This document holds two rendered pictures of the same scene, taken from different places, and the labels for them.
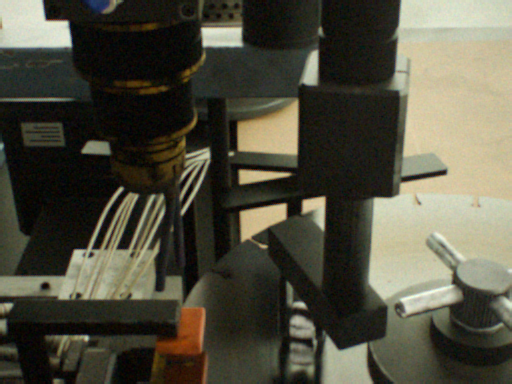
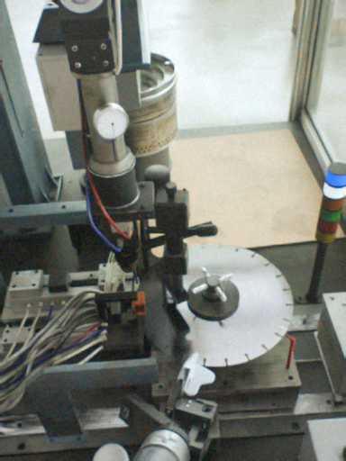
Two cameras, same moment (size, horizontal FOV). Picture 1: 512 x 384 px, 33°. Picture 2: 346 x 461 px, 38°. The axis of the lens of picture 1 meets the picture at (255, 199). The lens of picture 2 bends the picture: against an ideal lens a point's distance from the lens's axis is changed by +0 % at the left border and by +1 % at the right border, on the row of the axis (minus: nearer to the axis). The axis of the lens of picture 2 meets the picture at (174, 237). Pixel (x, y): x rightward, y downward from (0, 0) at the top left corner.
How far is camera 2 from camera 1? 60 cm
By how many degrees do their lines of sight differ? 11
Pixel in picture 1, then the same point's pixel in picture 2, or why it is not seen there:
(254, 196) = (154, 243)
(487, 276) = (213, 281)
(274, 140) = not seen: hidden behind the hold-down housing
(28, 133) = not seen: hidden behind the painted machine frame
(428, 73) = (221, 154)
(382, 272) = (191, 274)
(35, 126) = not seen: hidden behind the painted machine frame
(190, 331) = (141, 299)
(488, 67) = (245, 149)
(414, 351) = (197, 299)
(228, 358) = (150, 303)
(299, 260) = (167, 282)
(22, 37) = (79, 205)
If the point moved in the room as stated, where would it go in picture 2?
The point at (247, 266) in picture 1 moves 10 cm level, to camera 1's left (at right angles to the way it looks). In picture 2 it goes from (154, 274) to (109, 278)
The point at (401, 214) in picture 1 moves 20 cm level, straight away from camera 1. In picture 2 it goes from (197, 252) to (204, 198)
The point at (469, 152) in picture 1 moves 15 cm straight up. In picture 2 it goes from (234, 195) to (236, 157)
